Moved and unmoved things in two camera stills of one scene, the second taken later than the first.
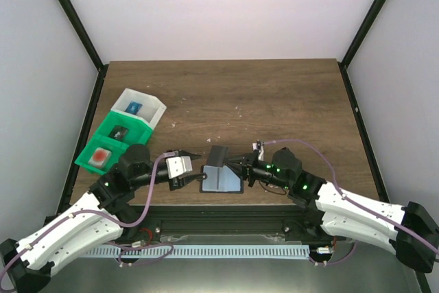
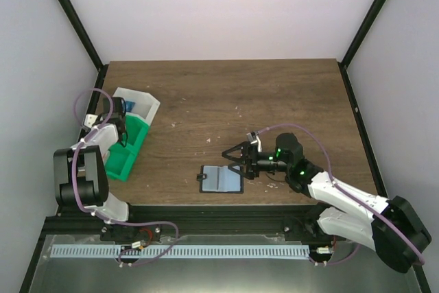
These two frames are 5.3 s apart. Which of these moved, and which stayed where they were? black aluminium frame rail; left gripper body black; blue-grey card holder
Moved: left gripper body black
Stayed: black aluminium frame rail; blue-grey card holder
